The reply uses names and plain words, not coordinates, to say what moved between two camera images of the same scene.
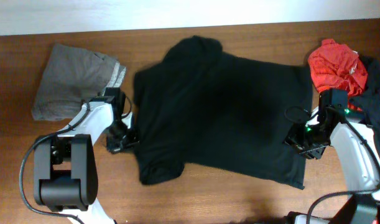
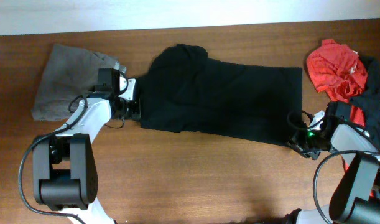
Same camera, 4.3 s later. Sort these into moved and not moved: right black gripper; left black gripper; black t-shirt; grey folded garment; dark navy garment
Moved: black t-shirt; left black gripper
Not moved: dark navy garment; right black gripper; grey folded garment
